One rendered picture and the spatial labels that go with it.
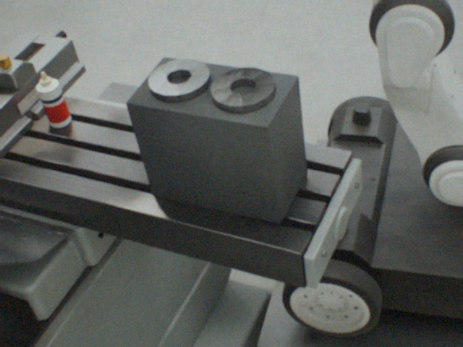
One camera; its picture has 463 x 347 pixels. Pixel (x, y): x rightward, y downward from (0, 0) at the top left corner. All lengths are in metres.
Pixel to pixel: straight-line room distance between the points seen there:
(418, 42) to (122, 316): 0.78
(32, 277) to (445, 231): 0.81
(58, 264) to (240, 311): 0.73
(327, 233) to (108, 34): 2.50
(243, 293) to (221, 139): 0.98
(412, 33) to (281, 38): 1.96
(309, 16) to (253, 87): 2.32
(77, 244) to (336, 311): 0.56
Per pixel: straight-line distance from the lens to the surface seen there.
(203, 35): 3.31
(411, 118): 1.45
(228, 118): 0.99
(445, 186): 1.49
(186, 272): 1.74
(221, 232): 1.09
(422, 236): 1.55
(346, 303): 1.53
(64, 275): 1.32
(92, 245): 1.32
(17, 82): 1.37
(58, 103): 1.34
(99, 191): 1.21
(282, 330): 1.62
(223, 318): 1.91
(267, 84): 1.01
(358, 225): 1.51
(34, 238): 1.27
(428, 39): 1.28
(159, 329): 1.70
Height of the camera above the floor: 1.72
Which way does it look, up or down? 42 degrees down
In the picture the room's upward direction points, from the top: 11 degrees counter-clockwise
